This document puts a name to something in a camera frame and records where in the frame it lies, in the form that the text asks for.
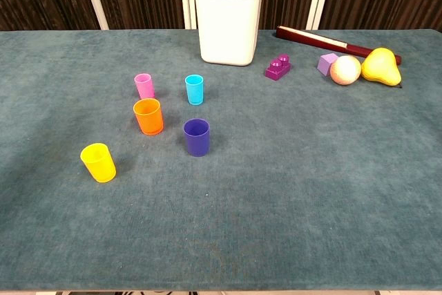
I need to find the dark purple plastic cup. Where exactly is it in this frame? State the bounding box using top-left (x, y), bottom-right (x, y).
top-left (182, 118), bottom-right (211, 158)

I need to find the cyan plastic cup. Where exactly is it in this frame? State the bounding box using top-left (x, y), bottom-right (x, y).
top-left (184, 74), bottom-right (204, 106)

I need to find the pink plastic cup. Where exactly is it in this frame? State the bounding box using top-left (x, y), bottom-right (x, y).
top-left (133, 73), bottom-right (155, 99)

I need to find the yellow plastic cup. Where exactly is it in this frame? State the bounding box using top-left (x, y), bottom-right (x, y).
top-left (79, 142), bottom-right (117, 184)

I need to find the teal table cloth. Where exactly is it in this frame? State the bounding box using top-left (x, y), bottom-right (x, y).
top-left (0, 28), bottom-right (442, 292)

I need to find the orange plastic cup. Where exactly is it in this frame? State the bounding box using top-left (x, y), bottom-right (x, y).
top-left (133, 97), bottom-right (164, 136)

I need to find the magenta toy brick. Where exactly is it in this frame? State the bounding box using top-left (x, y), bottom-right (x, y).
top-left (265, 53), bottom-right (292, 82)

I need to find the white plastic bin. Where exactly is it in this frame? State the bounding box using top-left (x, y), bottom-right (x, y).
top-left (194, 0), bottom-right (265, 67)

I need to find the lilac toy cube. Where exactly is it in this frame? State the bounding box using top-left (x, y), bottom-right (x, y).
top-left (317, 53), bottom-right (340, 77)

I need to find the dark red folded fan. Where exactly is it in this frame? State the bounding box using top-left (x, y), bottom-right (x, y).
top-left (275, 25), bottom-right (403, 66)

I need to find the peach toy ball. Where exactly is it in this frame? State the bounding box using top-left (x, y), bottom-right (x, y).
top-left (329, 55), bottom-right (362, 86)

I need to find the yellow toy pear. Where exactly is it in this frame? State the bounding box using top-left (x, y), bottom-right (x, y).
top-left (361, 47), bottom-right (403, 89)

